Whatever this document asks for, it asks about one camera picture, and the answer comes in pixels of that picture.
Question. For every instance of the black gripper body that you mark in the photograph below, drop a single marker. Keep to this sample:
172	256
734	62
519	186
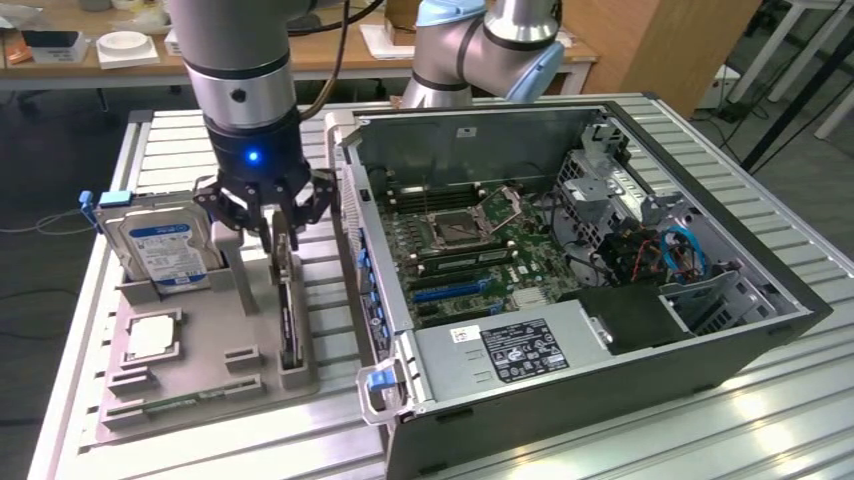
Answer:
256	150

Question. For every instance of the graphics card with black shroud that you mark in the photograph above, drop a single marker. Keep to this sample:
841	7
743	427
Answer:
288	320

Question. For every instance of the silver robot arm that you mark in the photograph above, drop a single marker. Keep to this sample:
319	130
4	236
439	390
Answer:
234	50

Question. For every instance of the hard disk with blue rails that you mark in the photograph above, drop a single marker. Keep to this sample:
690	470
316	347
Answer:
167	250

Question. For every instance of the blue plastic card clip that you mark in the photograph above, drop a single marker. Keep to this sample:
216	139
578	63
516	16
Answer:
362	265

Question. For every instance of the thin locking lever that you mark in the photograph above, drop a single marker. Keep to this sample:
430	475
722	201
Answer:
426	200

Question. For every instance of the black RAM slot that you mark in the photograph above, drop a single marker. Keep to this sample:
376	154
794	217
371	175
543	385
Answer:
460	202
467	270
460	191
454	248
460	185
460	196

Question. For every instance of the CPU socket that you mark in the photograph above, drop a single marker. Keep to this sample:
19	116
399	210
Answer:
460	230

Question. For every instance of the wooden desk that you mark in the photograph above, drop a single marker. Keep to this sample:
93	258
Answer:
374	68

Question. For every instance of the white carton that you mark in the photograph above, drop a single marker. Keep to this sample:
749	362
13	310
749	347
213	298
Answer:
171	48

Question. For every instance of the long black expansion slot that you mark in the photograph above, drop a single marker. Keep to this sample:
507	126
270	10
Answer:
443	281

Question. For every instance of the RAM stick with white label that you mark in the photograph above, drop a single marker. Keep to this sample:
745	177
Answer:
474	260

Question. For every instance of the blue expansion slot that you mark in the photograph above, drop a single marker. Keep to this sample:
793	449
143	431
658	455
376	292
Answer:
447	291

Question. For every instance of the white square dish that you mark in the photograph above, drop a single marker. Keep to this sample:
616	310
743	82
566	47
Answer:
127	50

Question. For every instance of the grey parts rack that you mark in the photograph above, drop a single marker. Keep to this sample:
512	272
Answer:
220	350

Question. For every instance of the silver CPU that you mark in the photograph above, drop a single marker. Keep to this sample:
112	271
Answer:
153	337

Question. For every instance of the white paper stack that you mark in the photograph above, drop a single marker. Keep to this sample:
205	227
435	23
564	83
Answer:
387	47

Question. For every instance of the metal socket cover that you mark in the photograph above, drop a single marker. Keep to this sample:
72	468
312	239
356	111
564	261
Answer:
508	190

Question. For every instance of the clear plastic bag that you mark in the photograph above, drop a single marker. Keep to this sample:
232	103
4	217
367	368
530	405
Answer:
143	17

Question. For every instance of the brown cardboard box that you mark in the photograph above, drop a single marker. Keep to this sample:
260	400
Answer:
400	17

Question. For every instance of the green motherboard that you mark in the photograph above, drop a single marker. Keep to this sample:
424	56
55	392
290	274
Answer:
527	270

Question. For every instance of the white box with dark lid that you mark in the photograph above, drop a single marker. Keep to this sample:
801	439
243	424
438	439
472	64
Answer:
56	52

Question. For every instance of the bare green RAM stick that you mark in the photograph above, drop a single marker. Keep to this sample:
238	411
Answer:
200	396

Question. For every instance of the blue case latch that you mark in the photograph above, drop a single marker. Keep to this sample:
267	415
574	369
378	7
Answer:
382	380

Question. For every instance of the grey cup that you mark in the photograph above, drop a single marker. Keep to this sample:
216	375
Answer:
95	5

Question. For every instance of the silver chipset heatsink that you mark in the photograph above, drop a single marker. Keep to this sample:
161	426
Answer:
530	297

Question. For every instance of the grey power supply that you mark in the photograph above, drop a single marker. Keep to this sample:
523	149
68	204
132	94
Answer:
467	365

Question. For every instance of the small orange object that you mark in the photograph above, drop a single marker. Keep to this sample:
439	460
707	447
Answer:
16	55

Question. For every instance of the perforated silver disk bay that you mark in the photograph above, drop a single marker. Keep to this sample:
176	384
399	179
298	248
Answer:
587	195

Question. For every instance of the black open PC case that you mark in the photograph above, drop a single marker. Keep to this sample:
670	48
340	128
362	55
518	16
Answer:
600	400

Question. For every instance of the wooden cabinet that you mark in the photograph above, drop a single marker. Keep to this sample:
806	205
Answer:
667	50

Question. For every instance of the silver slanted disk bay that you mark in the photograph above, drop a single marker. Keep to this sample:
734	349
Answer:
721	305

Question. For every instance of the black slanted pole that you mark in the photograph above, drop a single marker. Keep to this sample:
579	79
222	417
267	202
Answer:
787	123

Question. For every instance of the black plastic duct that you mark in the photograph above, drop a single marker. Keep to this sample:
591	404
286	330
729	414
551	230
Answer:
627	320

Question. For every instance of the white table frame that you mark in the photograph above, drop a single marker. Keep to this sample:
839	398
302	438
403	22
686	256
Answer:
834	120

